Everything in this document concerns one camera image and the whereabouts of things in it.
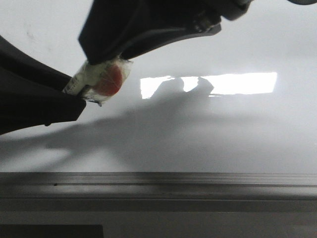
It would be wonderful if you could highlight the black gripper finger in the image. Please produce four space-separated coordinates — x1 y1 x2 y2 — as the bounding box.
0 38 86 134
78 0 250 63

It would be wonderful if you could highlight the white black whiteboard marker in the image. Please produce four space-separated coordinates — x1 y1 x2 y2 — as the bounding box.
62 60 110 96

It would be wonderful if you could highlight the dark panel below whiteboard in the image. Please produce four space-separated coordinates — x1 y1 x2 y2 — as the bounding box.
0 225 104 238

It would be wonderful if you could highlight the white whiteboard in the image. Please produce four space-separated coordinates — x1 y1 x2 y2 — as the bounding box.
0 0 317 174

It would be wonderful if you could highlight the aluminium whiteboard frame rail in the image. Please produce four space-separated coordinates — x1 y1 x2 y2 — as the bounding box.
0 172 317 200

